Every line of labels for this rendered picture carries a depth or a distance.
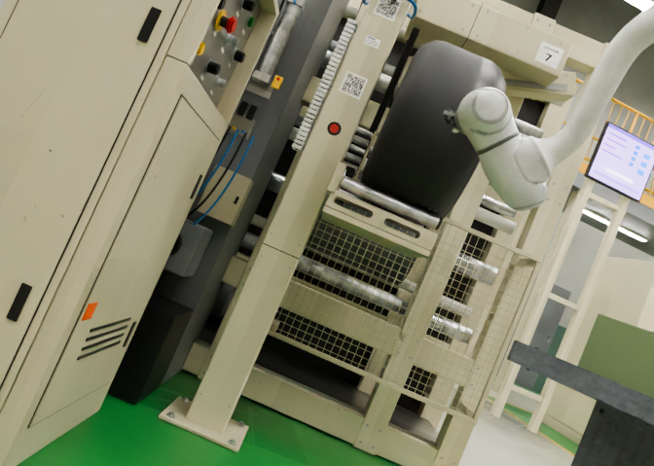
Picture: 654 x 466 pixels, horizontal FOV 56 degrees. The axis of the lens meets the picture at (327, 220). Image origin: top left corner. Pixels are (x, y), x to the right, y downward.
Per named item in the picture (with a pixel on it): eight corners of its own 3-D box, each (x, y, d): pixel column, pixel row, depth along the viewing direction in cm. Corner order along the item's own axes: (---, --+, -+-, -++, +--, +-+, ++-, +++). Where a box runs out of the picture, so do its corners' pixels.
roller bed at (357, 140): (301, 180, 239) (331, 112, 241) (302, 185, 254) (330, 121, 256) (346, 200, 239) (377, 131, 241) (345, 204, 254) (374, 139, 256)
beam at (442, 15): (411, 14, 230) (426, -21, 231) (402, 38, 256) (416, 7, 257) (560, 77, 229) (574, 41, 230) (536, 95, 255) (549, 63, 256)
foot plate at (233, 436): (158, 417, 187) (161, 411, 187) (178, 398, 214) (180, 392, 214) (237, 452, 187) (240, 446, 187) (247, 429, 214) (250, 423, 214)
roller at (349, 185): (338, 183, 191) (343, 171, 193) (335, 189, 195) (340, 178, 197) (440, 227, 191) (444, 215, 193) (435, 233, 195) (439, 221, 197)
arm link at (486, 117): (446, 106, 143) (471, 156, 143) (456, 96, 127) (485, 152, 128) (488, 85, 142) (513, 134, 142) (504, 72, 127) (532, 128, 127)
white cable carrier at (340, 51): (291, 146, 202) (348, 17, 205) (292, 149, 207) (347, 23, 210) (304, 151, 201) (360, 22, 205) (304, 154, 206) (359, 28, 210)
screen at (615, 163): (586, 175, 553) (608, 121, 556) (583, 175, 558) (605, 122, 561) (639, 202, 564) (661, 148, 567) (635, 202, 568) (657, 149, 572)
